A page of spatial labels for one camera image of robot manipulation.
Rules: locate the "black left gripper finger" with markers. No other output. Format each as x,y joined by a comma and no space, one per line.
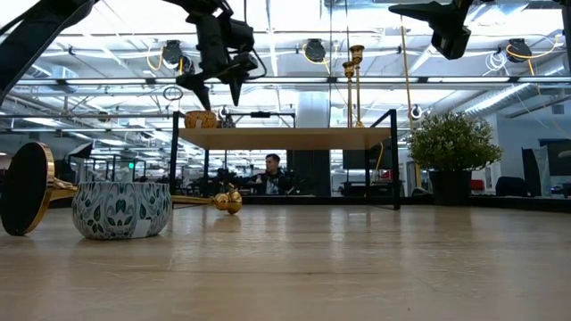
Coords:
235,84
198,87

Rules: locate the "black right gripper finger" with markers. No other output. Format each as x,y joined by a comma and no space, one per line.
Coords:
424,12

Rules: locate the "orange patterned candle tin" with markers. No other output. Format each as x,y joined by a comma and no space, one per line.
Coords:
201,119

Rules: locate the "blue-green patterned candle tin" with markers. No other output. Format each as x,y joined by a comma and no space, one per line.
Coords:
120,211

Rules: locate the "tall gold candlestick holder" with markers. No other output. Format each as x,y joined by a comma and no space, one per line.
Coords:
27,187

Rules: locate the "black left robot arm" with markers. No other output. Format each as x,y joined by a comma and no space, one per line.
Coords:
31,35

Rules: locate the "wooden shelf with black legs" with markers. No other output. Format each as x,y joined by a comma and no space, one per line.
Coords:
285,138

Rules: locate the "person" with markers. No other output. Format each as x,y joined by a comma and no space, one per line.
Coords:
271,178

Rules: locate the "green potted plant black pot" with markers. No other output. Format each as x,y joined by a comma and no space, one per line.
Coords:
452,142

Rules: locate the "black monitor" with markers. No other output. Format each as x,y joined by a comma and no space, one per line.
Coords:
560,160
357,159

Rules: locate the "red box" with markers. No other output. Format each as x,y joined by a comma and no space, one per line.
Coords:
477,185

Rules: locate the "black office chair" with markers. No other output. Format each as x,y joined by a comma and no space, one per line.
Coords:
510,187

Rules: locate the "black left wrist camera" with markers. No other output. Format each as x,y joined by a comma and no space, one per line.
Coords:
242,35

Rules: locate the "black aluminium table frame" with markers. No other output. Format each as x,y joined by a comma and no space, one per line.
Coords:
513,203

